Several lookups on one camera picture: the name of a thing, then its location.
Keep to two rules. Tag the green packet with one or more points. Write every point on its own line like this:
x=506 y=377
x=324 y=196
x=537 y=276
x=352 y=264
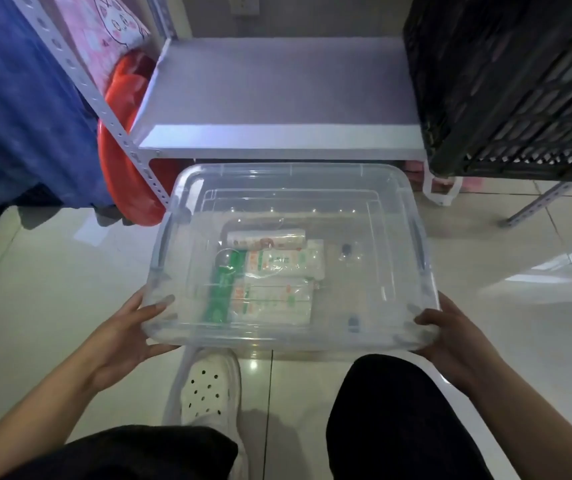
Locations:
x=223 y=289

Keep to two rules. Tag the white rolled tissue pack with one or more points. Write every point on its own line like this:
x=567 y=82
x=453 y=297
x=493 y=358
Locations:
x=266 y=238

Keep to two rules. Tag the pink cartoon cat cloth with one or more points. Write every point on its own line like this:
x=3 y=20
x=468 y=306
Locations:
x=101 y=29

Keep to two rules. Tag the blue cloth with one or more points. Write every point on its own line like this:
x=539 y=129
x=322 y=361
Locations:
x=21 y=104

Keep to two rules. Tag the person's left hand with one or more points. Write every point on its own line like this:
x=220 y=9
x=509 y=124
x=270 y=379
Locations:
x=116 y=344

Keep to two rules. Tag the person's right forearm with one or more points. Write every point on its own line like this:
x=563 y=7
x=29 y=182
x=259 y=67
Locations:
x=541 y=424

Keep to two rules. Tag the black trousers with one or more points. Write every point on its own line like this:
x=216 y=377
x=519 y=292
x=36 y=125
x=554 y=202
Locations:
x=396 y=424

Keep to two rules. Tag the person's left forearm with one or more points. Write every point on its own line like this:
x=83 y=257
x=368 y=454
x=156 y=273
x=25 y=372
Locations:
x=31 y=419

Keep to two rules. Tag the small white cotton pad packet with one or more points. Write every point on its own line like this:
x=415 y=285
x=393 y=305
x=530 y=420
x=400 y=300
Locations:
x=286 y=263

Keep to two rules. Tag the person's right hand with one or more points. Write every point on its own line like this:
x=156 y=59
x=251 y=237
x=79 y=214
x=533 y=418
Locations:
x=461 y=349

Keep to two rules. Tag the small black cap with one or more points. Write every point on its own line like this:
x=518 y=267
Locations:
x=347 y=249

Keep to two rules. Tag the person's right thumb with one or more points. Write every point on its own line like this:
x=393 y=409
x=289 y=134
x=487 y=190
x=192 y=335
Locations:
x=428 y=319

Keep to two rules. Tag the white perforated clog shoe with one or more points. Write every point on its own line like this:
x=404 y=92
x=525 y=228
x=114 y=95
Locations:
x=211 y=389

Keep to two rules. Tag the white perforated metal post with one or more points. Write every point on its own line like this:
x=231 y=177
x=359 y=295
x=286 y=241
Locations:
x=162 y=17
x=91 y=89

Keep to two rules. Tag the white shelf board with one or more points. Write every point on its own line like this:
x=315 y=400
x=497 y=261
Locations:
x=281 y=89

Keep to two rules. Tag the red plastic basin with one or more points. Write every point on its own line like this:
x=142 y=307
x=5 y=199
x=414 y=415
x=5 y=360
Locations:
x=126 y=189

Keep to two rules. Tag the grey perforated metal post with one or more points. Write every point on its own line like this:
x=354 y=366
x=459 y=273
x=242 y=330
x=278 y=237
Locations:
x=541 y=203

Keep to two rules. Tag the person's left thumb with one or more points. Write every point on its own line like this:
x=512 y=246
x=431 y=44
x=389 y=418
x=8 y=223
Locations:
x=156 y=308

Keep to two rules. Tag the black plastic crate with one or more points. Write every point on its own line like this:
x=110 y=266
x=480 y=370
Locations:
x=511 y=79

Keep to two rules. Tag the clear plastic storage bin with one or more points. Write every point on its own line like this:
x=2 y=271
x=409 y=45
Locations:
x=376 y=284

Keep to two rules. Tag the white wall socket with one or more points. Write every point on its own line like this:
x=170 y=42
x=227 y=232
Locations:
x=244 y=3

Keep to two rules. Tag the large white cotton pad packet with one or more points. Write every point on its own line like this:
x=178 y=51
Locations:
x=271 y=302

